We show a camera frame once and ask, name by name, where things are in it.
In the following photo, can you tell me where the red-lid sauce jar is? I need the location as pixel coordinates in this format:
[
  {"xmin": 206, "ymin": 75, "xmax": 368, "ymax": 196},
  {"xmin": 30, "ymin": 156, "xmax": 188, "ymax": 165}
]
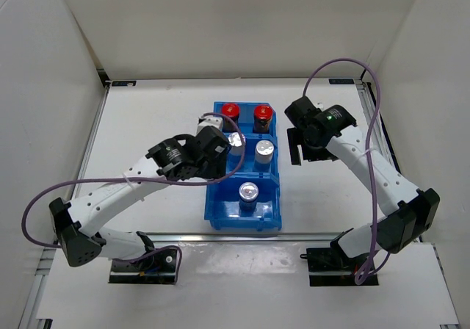
[
  {"xmin": 253, "ymin": 104, "xmax": 274, "ymax": 134},
  {"xmin": 221, "ymin": 102, "xmax": 240, "ymax": 132}
]

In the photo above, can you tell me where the silver-lid jar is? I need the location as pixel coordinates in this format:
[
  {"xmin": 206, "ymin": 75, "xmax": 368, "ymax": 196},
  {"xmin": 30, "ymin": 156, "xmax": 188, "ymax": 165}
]
[{"xmin": 239, "ymin": 182, "xmax": 259, "ymax": 212}]

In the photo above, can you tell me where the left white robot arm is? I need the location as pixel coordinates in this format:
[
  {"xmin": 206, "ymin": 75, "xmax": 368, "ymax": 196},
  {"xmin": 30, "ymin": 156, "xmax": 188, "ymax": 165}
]
[{"xmin": 49, "ymin": 126, "xmax": 229, "ymax": 270}]

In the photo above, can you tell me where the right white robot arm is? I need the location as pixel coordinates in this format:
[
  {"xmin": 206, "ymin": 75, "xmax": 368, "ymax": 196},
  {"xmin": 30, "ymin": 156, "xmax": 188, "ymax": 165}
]
[{"xmin": 285, "ymin": 97, "xmax": 440, "ymax": 270}]

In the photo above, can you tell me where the middle blue storage bin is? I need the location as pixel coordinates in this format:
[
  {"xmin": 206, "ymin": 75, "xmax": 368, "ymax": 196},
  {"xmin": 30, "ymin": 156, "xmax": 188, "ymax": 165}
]
[{"xmin": 204, "ymin": 134, "xmax": 279, "ymax": 179}]

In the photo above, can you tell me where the blue storage bin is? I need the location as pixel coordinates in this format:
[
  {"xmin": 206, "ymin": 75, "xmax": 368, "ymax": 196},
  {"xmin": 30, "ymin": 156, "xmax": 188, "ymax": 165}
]
[
  {"xmin": 204, "ymin": 173, "xmax": 282, "ymax": 231},
  {"xmin": 204, "ymin": 134, "xmax": 279, "ymax": 179},
  {"xmin": 235, "ymin": 102, "xmax": 277, "ymax": 140}
]

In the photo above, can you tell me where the far blue storage bin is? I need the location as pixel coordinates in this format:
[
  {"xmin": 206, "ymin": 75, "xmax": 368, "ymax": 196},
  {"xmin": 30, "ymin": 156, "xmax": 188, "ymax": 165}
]
[{"xmin": 235, "ymin": 102, "xmax": 277, "ymax": 140}]

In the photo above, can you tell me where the near blue storage bin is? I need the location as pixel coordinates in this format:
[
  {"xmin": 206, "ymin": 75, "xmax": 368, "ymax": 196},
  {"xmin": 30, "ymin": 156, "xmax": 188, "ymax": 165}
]
[{"xmin": 204, "ymin": 173, "xmax": 282, "ymax": 231}]

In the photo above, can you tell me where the right blue corner label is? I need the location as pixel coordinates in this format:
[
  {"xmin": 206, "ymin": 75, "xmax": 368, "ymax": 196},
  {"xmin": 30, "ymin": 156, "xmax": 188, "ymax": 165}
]
[{"xmin": 328, "ymin": 79, "xmax": 355, "ymax": 85}]

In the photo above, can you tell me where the blue corner label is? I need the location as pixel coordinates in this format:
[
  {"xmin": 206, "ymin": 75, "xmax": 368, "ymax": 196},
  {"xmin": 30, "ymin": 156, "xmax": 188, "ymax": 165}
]
[
  {"xmin": 328, "ymin": 79, "xmax": 355, "ymax": 85},
  {"xmin": 111, "ymin": 81, "xmax": 137, "ymax": 87}
]

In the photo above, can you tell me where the left blue corner label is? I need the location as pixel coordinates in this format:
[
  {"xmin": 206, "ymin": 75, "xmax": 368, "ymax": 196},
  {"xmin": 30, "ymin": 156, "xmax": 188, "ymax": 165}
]
[{"xmin": 111, "ymin": 81, "xmax": 137, "ymax": 87}]

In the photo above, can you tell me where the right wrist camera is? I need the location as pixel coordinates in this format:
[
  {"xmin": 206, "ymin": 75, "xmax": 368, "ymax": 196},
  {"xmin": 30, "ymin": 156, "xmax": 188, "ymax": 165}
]
[{"xmin": 284, "ymin": 96, "xmax": 321, "ymax": 130}]

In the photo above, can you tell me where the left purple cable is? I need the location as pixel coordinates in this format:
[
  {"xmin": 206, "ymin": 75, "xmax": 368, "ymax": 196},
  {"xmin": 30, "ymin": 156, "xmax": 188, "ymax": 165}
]
[{"xmin": 21, "ymin": 112, "xmax": 246, "ymax": 284}]

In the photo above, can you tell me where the purple cable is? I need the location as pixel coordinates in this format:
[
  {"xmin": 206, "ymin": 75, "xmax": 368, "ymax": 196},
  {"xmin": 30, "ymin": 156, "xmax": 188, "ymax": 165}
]
[
  {"xmin": 21, "ymin": 112, "xmax": 246, "ymax": 284},
  {"xmin": 303, "ymin": 57, "xmax": 391, "ymax": 285}
]

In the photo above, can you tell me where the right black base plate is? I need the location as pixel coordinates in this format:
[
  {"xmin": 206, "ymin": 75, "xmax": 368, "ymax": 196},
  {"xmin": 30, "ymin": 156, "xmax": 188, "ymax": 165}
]
[{"xmin": 300, "ymin": 247, "xmax": 367, "ymax": 287}]

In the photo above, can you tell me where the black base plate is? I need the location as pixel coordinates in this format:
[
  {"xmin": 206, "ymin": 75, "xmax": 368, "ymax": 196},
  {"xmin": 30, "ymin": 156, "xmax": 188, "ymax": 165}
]
[
  {"xmin": 108, "ymin": 245, "xmax": 182, "ymax": 285},
  {"xmin": 300, "ymin": 247, "xmax": 367, "ymax": 287}
]

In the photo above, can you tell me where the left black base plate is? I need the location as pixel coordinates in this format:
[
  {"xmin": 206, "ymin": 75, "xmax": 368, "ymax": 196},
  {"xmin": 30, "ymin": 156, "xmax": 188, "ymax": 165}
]
[{"xmin": 108, "ymin": 245, "xmax": 182, "ymax": 285}]

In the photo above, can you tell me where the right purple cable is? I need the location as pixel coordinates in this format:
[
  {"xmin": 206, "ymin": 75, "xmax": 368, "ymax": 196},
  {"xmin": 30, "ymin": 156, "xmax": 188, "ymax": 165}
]
[{"xmin": 303, "ymin": 57, "xmax": 391, "ymax": 285}]

